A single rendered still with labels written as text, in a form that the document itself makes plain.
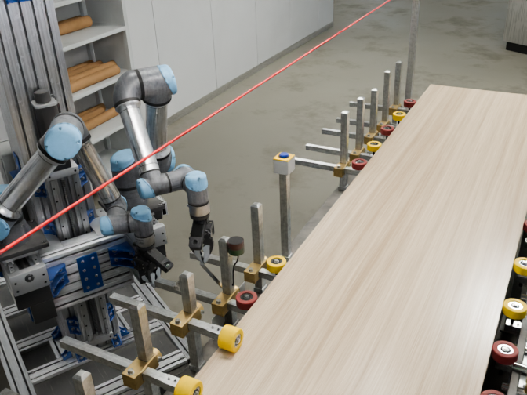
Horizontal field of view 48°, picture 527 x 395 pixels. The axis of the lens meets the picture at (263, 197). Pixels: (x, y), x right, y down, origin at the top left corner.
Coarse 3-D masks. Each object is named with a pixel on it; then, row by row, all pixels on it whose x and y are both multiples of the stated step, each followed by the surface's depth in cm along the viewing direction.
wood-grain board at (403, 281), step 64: (448, 128) 353; (512, 128) 349; (384, 192) 287; (448, 192) 284; (512, 192) 282; (320, 256) 242; (384, 256) 240; (448, 256) 238; (512, 256) 237; (256, 320) 210; (320, 320) 208; (384, 320) 207; (448, 320) 206; (256, 384) 183; (320, 384) 182; (384, 384) 181; (448, 384) 180
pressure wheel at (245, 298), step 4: (240, 292) 222; (244, 292) 222; (248, 292) 222; (252, 292) 222; (236, 296) 220; (240, 296) 221; (244, 296) 220; (248, 296) 220; (252, 296) 220; (256, 296) 220; (236, 300) 219; (240, 300) 218; (244, 300) 218; (248, 300) 218; (252, 300) 218; (236, 304) 220; (240, 304) 218; (244, 304) 217; (248, 304) 217; (252, 304) 218; (240, 308) 219; (244, 308) 218; (248, 308) 218
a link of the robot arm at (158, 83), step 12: (144, 72) 219; (156, 72) 220; (168, 72) 222; (144, 84) 218; (156, 84) 220; (168, 84) 222; (144, 96) 221; (156, 96) 224; (168, 96) 227; (156, 108) 230; (156, 120) 234; (156, 132) 239; (156, 144) 244; (156, 156) 247; (168, 156) 251; (168, 168) 254
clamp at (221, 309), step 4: (236, 288) 231; (220, 292) 229; (232, 292) 228; (236, 292) 230; (220, 296) 227; (224, 296) 227; (228, 296) 226; (232, 296) 227; (224, 300) 224; (228, 300) 225; (212, 304) 223; (216, 304) 223; (220, 304) 223; (224, 304) 223; (212, 308) 224; (216, 308) 223; (220, 308) 222; (224, 308) 223; (216, 312) 224; (220, 312) 223; (224, 312) 224
